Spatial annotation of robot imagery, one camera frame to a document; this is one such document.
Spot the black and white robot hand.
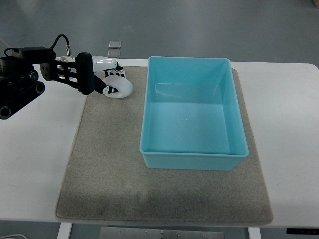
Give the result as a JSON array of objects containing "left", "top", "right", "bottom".
[{"left": 55, "top": 52, "right": 126, "bottom": 95}]

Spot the white frog-shaped toy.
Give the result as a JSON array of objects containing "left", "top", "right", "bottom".
[{"left": 102, "top": 75, "right": 133, "bottom": 99}]

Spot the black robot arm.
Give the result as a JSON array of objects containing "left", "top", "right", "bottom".
[{"left": 0, "top": 34, "right": 70, "bottom": 120}]

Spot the light blue plastic box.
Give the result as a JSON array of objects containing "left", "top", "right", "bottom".
[{"left": 140, "top": 56, "right": 249, "bottom": 171}]

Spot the lower metal floor plate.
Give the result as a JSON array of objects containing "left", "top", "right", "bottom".
[{"left": 108, "top": 50, "right": 121, "bottom": 58}]

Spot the metal floor plate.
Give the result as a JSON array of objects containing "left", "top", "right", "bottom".
[
  {"left": 108, "top": 40, "right": 122, "bottom": 49},
  {"left": 108, "top": 50, "right": 121, "bottom": 58}
]

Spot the upper metal floor plate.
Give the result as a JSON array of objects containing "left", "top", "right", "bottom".
[{"left": 108, "top": 40, "right": 122, "bottom": 49}]

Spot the grey felt mat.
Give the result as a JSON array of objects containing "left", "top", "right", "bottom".
[{"left": 55, "top": 67, "right": 273, "bottom": 226}]

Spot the white table leg left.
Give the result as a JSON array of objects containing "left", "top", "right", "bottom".
[{"left": 57, "top": 223, "right": 72, "bottom": 239}]

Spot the white table leg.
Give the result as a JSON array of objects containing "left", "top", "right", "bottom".
[
  {"left": 248, "top": 228, "right": 262, "bottom": 239},
  {"left": 57, "top": 223, "right": 72, "bottom": 239}
]

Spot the white table leg right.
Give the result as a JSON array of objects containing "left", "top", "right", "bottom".
[{"left": 248, "top": 228, "right": 262, "bottom": 239}]

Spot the black table control panel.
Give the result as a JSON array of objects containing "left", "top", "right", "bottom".
[{"left": 286, "top": 228, "right": 319, "bottom": 236}]

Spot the metal table base plate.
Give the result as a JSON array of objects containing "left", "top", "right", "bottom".
[{"left": 100, "top": 227, "right": 225, "bottom": 239}]

